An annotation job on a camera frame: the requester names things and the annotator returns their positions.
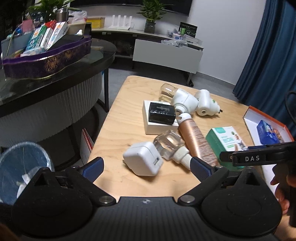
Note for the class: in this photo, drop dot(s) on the trash bin with plastic liner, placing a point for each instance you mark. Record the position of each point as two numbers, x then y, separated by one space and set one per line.
19 164

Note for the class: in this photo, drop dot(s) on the white TV cabinet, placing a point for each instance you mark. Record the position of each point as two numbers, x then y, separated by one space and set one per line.
184 54

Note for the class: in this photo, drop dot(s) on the potted plant on cabinet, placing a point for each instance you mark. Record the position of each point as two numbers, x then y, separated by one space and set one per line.
153 11

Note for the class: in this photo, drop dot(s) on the plant in steel cup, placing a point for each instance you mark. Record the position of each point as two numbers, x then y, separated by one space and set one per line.
44 11

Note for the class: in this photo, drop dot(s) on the white charger box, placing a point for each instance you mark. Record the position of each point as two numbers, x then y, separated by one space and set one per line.
155 128

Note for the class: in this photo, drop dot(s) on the white USB charger cube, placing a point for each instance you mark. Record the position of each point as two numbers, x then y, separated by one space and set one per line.
143 159

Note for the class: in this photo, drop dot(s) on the wall mounted television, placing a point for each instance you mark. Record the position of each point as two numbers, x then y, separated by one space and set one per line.
175 6

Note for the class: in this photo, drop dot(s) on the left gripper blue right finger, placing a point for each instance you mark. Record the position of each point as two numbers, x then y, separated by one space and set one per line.
200 169

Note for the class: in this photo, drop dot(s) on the black green box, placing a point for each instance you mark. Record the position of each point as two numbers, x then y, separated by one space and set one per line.
187 29

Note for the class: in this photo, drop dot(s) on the yellow box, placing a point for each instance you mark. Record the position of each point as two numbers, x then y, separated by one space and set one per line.
96 22

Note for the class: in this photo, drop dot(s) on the purple gold tray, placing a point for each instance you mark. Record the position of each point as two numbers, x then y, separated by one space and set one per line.
66 51

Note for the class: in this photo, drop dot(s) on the white vaporizer with glass bottle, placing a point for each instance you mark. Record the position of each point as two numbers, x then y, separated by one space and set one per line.
181 100

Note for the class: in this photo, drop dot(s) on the blue curtain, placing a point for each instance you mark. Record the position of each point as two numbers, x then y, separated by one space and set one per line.
269 73

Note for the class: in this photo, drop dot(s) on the red playing card box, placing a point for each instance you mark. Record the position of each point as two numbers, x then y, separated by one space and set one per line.
277 136

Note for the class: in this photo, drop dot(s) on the white wifi router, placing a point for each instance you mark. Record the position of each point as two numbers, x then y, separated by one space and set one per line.
119 23

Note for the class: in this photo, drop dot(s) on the person's right hand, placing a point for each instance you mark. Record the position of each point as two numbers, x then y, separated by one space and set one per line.
279 193

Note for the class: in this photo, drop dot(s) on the white plastic bag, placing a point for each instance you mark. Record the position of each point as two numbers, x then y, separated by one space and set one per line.
77 17

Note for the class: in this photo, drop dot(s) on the blue floss pick tin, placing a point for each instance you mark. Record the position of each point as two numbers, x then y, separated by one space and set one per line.
265 133

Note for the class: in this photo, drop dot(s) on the green bandage box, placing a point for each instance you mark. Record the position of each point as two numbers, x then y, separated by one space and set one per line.
225 139

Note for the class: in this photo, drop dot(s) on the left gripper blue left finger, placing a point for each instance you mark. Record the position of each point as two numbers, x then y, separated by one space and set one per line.
93 169

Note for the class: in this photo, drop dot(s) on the copper bottle white cap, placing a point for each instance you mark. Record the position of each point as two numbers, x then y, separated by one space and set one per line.
194 140

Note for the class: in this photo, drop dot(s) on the orange white shoebox lid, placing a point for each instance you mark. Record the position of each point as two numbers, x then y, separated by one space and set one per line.
252 117

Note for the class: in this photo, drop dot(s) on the white plug-in vaporizer green button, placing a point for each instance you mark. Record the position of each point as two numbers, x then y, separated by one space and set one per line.
207 105

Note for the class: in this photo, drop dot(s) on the black charger adapter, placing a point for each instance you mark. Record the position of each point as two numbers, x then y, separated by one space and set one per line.
161 113

